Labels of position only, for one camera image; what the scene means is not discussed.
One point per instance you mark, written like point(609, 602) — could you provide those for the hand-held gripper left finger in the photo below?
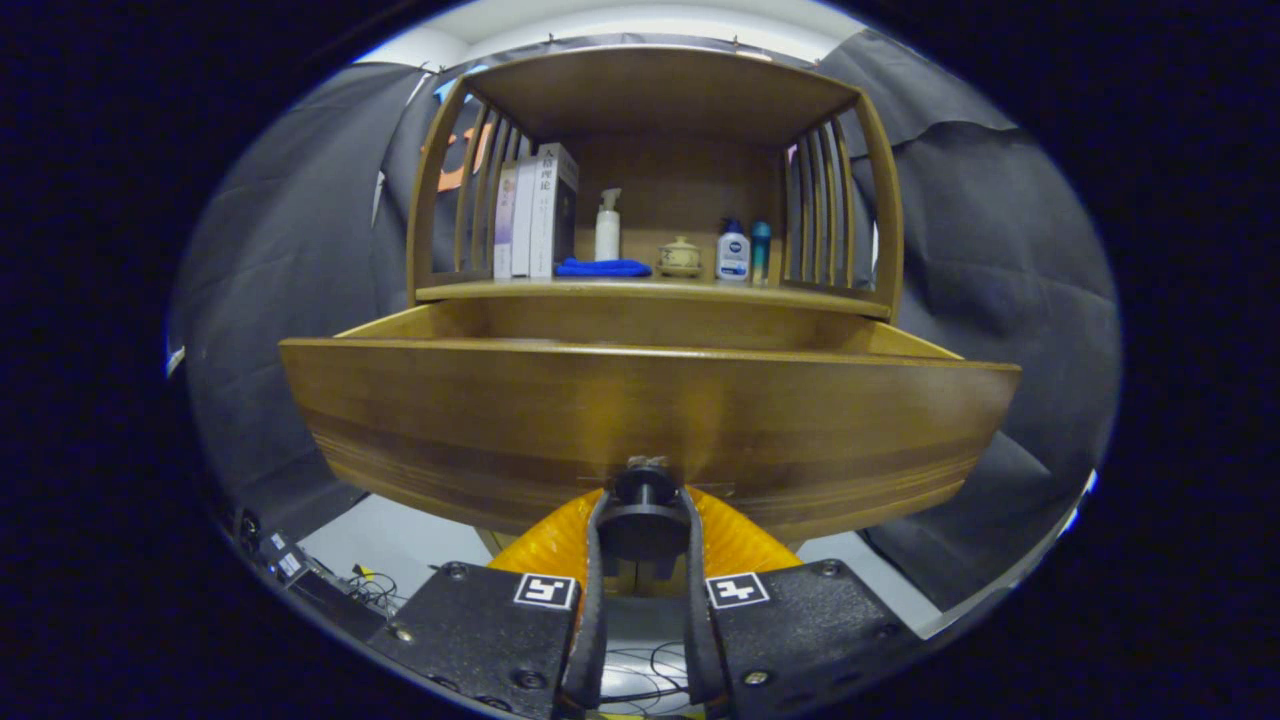
point(595, 620)

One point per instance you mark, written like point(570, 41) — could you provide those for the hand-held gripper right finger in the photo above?
point(697, 620)

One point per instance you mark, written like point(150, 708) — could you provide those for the wooden drawer with black knob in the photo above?
point(500, 420)

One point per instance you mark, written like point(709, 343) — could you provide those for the wooden countertop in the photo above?
point(640, 290)

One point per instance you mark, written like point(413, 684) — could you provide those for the wooden cabinet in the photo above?
point(660, 90)

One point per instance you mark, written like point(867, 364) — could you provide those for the black device with white labels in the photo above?
point(290, 565)

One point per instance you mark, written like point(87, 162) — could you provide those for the blue cloth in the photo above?
point(600, 268)

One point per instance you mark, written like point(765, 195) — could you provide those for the beige lidded teacup with saucer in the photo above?
point(680, 258)

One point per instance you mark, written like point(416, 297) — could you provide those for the white lotion bottle blue cap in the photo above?
point(733, 255)

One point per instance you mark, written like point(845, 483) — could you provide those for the teal bottle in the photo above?
point(761, 255)

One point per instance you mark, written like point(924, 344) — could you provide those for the white pump bottle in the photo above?
point(607, 235)

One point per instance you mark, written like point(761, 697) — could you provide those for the lavender book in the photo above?
point(504, 225)

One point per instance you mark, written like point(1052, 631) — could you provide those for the thin white book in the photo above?
point(523, 220)

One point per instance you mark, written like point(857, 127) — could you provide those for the white book with dark cover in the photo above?
point(545, 215)

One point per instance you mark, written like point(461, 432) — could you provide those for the black backdrop cloth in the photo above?
point(1000, 250)

